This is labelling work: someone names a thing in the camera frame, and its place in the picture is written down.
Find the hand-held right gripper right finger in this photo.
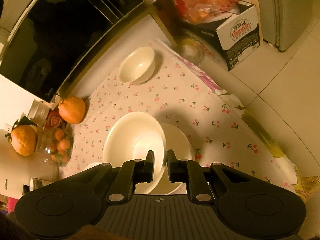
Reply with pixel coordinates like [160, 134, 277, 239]
[167, 149, 250, 202]

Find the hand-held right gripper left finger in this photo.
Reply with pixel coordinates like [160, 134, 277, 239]
[72, 150, 155, 202]

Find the white bowl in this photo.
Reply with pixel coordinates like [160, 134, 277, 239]
[160, 123, 195, 195]

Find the large cream bowl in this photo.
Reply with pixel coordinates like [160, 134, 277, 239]
[102, 112, 167, 195]

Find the cherry print tablecloth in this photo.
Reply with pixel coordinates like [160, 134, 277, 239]
[59, 39, 298, 188]

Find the pile of small tangerines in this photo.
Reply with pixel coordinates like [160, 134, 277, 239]
[50, 127, 72, 164]

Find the floral printed cloth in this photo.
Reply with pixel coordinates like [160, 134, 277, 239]
[155, 39, 320, 205]

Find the small cream bowl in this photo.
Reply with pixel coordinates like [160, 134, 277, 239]
[118, 47, 155, 85]

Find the red printed box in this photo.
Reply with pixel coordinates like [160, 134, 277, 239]
[46, 109, 67, 130]

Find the glass jar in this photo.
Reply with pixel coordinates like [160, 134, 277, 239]
[35, 126, 74, 167]

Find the crumpled clear plastic bag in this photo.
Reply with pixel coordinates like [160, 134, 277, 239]
[180, 37, 208, 64]

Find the large leafy orange citrus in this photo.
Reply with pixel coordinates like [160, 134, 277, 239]
[5, 116, 38, 156]

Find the white box with black print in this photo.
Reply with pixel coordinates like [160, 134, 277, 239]
[0, 155, 30, 197]

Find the black and white carton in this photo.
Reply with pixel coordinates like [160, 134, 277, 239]
[180, 1, 262, 72]

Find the plastic bag of snacks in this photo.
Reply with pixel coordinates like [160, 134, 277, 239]
[160, 0, 240, 24]

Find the black microwave oven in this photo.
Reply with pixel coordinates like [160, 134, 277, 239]
[0, 0, 154, 103]

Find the white refrigerator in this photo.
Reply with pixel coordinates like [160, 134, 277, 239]
[257, 0, 320, 53]

